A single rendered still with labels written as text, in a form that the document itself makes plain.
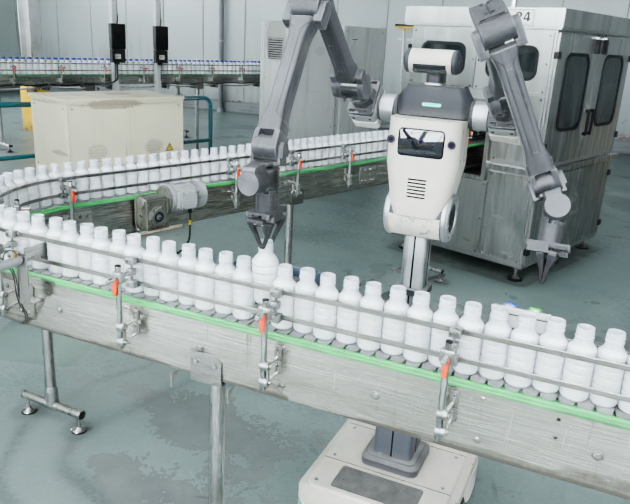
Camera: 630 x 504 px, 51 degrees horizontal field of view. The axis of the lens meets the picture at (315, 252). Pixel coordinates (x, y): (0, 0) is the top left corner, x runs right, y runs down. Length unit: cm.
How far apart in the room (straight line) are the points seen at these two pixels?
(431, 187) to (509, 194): 316
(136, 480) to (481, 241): 343
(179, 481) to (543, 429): 168
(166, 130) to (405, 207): 406
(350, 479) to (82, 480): 110
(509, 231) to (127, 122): 317
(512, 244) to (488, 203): 36
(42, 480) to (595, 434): 213
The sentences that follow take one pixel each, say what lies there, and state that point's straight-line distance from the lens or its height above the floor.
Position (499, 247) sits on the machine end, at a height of 25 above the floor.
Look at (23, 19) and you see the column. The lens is 1237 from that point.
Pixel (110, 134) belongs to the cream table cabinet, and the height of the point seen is 90.
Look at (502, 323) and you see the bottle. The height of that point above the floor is 114.
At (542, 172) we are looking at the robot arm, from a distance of 168.
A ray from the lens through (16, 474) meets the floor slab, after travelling 303.
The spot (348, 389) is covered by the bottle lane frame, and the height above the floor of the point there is 90.
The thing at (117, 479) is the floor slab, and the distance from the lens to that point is 290.
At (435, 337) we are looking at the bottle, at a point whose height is 107.
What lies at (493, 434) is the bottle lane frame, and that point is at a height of 89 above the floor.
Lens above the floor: 171
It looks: 18 degrees down
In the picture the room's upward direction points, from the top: 3 degrees clockwise
